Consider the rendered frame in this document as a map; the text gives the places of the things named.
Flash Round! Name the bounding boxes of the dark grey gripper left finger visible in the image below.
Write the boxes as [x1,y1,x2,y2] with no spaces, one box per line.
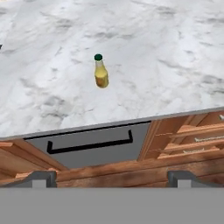
[3,170,58,188]

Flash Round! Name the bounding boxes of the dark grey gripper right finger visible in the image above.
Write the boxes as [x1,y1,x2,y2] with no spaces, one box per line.
[166,170,222,188]

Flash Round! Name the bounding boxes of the yellow mustard bottle green cap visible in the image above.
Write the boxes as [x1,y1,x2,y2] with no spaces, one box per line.
[94,53,109,89]

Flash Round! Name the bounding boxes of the wooden cupboard door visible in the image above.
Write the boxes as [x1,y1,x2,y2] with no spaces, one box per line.
[0,139,69,180]

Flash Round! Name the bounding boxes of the wooden drawer front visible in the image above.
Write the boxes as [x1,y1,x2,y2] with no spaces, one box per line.
[158,141,224,160]
[197,110,224,127]
[171,122,224,144]

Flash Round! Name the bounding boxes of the grey dishwasher door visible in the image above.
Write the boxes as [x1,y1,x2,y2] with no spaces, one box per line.
[24,121,152,170]

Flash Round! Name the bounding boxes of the black dishwasher handle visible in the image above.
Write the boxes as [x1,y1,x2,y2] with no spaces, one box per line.
[46,129,134,155]

